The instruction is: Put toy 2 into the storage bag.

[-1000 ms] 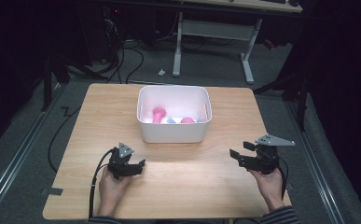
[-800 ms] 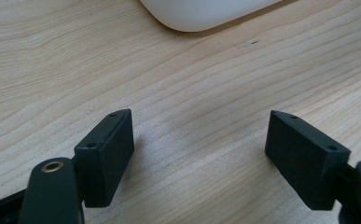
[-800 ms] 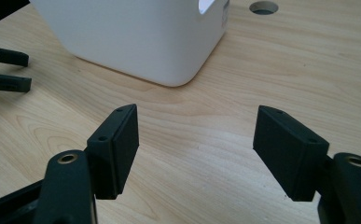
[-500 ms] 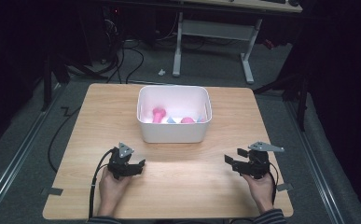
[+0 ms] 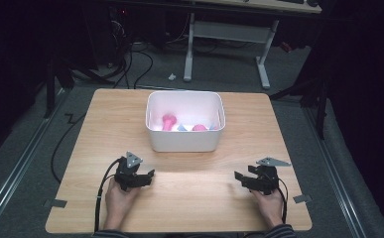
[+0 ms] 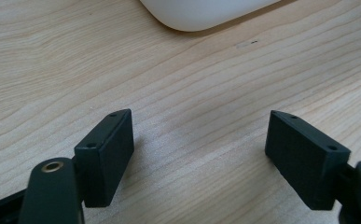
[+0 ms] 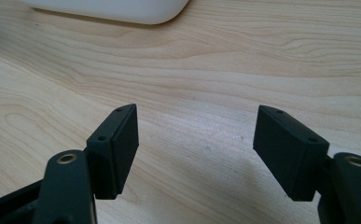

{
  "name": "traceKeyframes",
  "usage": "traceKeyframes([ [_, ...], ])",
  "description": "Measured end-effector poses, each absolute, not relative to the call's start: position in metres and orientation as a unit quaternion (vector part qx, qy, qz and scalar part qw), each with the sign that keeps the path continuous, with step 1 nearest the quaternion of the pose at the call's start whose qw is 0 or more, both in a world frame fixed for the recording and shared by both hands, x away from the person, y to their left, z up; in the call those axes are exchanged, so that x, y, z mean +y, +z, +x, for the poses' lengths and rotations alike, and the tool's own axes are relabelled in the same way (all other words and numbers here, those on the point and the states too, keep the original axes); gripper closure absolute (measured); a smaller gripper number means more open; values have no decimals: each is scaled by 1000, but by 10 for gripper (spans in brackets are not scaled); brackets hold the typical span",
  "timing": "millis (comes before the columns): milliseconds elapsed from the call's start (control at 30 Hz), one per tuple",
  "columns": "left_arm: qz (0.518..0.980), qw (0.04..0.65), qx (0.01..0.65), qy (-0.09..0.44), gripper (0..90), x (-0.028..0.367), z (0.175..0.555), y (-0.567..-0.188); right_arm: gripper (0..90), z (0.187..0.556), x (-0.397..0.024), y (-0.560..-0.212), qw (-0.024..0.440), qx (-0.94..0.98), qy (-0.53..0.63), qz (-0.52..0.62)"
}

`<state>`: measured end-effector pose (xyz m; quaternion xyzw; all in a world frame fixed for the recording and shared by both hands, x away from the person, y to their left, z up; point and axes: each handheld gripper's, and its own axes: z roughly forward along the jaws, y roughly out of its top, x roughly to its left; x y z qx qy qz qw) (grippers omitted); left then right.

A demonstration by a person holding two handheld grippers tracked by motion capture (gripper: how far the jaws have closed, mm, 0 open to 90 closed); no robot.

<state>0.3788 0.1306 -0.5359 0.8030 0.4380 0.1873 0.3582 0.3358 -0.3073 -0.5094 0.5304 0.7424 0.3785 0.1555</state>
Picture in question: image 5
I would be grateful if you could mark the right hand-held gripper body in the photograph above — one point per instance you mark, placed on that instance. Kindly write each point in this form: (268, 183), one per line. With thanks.
(267, 180)

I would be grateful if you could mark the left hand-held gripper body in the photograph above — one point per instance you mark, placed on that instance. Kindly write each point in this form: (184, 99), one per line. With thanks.
(128, 173)

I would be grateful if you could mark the white plastic bin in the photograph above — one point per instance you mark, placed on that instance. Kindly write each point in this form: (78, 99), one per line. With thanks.
(184, 139)

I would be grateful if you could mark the pink dumbbell-shaped toy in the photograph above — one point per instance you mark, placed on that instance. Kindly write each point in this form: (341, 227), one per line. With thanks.
(168, 122)

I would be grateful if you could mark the small pink and blue toy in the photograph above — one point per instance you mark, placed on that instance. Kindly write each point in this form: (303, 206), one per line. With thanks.
(212, 126)

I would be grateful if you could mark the pink round toy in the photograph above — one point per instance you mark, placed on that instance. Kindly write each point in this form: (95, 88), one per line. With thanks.
(199, 128)

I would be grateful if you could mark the person's right hand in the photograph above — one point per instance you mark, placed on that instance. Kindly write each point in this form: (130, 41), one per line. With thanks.
(270, 206)

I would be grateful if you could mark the person's left hand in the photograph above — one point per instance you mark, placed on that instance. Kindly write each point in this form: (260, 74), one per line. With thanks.
(120, 205)

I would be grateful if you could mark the grey tape piece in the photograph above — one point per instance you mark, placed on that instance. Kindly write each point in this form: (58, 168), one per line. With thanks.
(302, 198)
(55, 203)

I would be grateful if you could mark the black stand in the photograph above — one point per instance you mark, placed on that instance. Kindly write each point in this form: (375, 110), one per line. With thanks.
(50, 86)
(318, 99)

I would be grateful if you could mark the crumpled white paper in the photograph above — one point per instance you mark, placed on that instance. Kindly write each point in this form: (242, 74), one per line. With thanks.
(172, 77)

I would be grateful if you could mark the small red object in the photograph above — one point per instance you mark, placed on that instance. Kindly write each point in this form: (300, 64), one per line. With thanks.
(286, 47)

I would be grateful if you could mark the white-legged wooden desk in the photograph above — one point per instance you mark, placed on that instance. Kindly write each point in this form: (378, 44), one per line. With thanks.
(232, 33)

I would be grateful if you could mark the black computer mouse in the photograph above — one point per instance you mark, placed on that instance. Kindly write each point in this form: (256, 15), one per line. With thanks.
(312, 3)

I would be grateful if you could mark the metal floor rail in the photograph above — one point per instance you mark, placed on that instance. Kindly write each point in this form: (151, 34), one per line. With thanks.
(17, 162)
(338, 178)

